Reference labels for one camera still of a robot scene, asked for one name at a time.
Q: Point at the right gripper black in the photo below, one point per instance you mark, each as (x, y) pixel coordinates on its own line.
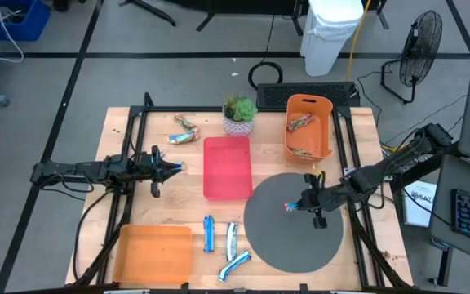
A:
(322, 200)

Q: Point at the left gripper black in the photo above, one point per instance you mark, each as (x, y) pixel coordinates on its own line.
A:
(151, 168)

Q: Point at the red and green granola bar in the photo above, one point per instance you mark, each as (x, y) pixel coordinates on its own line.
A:
(300, 151)

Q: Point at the plain blue granola bar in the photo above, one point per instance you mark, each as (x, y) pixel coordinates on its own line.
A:
(208, 234)

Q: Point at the blue Quaker Chewy granola bar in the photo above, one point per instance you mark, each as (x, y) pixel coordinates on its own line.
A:
(235, 264)

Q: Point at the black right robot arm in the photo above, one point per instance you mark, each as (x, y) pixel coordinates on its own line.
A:
(390, 167)

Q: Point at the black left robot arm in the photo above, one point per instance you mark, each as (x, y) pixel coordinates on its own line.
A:
(84, 171)

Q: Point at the silver white granola bar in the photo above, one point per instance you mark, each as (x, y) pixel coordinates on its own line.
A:
(231, 241)

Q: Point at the grey round woven placemat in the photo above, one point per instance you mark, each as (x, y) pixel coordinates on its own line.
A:
(284, 245)

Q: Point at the red plastic tray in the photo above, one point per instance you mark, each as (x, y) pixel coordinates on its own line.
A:
(227, 179)

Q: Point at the orange shallow plastic tray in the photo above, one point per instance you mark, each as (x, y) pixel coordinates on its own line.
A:
(153, 253)

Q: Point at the succulent in white patterned pot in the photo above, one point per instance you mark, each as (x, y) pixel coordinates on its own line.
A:
(241, 110)

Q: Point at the black vented box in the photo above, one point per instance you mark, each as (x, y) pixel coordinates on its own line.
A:
(276, 94)

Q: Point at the white printed sheet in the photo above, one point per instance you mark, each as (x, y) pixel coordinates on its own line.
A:
(420, 208)

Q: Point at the white trash bin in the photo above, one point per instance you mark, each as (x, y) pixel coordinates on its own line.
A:
(329, 41)

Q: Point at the black floor fan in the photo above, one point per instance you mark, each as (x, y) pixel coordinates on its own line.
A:
(420, 53)

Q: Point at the large blue bin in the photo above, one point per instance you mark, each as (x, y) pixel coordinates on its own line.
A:
(27, 28)

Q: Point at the black aluminium table frame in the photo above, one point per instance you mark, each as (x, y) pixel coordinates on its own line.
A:
(169, 109)

